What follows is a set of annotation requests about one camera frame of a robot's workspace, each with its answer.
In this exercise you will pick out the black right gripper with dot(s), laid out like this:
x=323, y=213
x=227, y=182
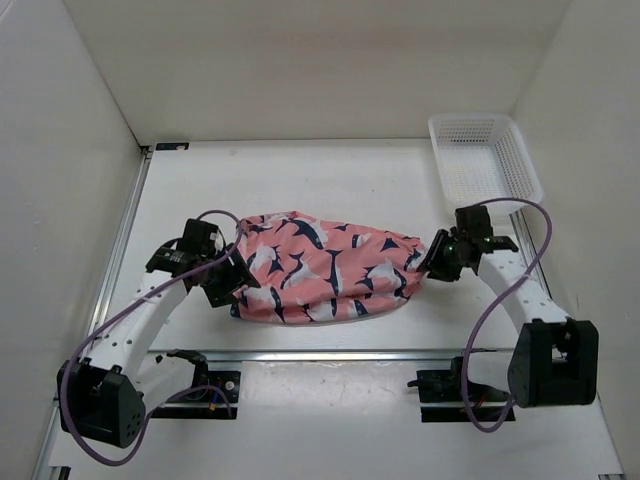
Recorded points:
x=440, y=270

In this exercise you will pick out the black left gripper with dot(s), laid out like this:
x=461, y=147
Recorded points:
x=237, y=276

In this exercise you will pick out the pink shark print shorts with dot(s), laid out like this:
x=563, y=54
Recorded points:
x=312, y=271

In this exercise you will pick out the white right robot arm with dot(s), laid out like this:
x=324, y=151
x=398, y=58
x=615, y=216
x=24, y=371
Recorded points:
x=555, y=358

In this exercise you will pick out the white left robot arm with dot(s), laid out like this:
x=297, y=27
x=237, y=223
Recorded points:
x=108, y=389

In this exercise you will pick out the white perforated plastic basket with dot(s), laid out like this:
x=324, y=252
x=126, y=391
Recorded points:
x=482, y=156

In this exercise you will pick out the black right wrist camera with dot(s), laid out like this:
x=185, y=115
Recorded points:
x=473, y=223

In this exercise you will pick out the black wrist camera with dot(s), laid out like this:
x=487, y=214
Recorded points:
x=198, y=238
x=473, y=223

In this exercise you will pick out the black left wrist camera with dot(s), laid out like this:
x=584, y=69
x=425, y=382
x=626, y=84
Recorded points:
x=198, y=238

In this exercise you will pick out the aluminium table edge rail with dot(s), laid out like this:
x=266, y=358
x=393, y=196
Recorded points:
x=326, y=355

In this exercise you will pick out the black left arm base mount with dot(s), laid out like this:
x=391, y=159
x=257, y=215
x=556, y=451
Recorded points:
x=208, y=392

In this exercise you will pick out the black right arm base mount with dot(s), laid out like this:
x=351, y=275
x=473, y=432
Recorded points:
x=439, y=392

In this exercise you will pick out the black corner bracket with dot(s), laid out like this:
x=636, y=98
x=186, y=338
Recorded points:
x=172, y=146

